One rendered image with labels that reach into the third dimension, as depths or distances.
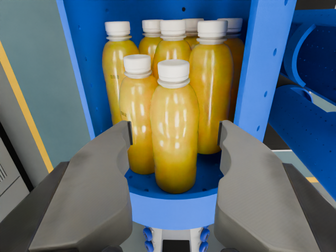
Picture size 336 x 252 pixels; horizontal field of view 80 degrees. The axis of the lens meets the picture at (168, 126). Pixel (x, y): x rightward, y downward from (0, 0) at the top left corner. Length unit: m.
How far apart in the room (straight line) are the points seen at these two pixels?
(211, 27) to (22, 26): 1.52
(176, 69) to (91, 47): 0.17
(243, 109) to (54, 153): 1.92
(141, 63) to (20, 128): 1.82
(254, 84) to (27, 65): 1.66
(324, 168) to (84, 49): 0.91
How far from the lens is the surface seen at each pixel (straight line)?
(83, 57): 0.34
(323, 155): 1.00
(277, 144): 1.69
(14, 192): 2.22
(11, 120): 2.06
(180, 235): 0.79
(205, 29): 0.29
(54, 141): 1.97
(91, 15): 0.38
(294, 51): 0.90
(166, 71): 0.24
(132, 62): 0.29
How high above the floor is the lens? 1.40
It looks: 61 degrees down
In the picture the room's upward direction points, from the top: 176 degrees counter-clockwise
